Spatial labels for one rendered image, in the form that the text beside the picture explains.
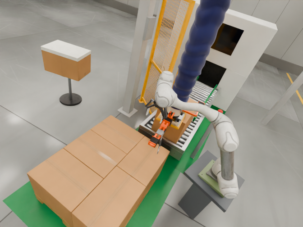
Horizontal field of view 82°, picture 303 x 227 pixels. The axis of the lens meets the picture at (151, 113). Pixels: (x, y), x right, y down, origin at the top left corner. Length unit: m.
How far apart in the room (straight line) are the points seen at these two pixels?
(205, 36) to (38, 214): 2.43
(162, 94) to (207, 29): 0.75
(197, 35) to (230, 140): 0.88
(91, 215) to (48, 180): 0.54
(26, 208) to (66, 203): 0.76
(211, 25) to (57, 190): 1.94
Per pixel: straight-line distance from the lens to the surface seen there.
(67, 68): 3.13
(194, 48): 1.65
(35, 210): 2.52
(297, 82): 4.75
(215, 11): 1.58
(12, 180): 2.78
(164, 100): 1.04
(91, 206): 1.86
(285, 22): 10.67
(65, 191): 1.94
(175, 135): 2.33
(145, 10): 2.72
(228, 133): 1.31
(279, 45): 10.81
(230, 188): 1.76
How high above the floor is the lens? 2.26
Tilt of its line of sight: 38 degrees down
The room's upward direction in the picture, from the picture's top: 17 degrees clockwise
